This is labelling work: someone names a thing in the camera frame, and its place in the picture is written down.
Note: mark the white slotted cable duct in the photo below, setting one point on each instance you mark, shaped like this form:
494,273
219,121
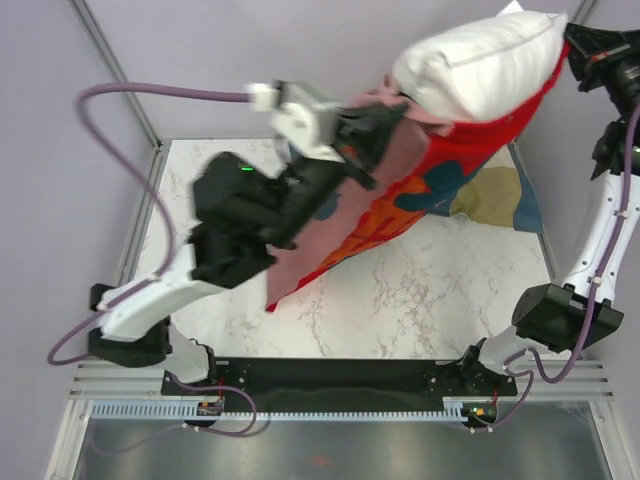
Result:
451,410

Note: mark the red patterned pillowcase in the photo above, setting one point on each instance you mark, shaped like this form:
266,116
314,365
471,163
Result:
426,163

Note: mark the aluminium front rail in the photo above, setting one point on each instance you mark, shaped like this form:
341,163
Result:
99,380

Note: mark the blue beige checkered pillow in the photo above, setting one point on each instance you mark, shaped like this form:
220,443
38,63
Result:
499,194

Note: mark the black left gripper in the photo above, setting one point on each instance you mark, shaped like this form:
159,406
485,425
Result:
367,133

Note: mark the right aluminium frame post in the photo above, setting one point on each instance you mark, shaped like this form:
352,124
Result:
584,11

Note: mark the white pillow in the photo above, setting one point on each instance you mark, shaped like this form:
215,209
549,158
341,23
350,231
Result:
483,70

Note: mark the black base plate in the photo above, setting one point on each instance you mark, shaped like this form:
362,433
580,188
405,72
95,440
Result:
361,385

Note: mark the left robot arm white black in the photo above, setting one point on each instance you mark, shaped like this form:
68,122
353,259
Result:
242,213

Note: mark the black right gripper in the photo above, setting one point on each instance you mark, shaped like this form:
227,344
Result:
588,44

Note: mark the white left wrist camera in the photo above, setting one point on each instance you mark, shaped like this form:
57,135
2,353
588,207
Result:
305,117

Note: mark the aluminium frame post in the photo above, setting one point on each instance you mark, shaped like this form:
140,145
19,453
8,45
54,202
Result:
101,44
584,11

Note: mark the left aluminium frame post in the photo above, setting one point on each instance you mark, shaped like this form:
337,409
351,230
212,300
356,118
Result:
101,44

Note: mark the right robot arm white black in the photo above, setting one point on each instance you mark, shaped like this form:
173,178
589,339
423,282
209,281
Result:
554,322

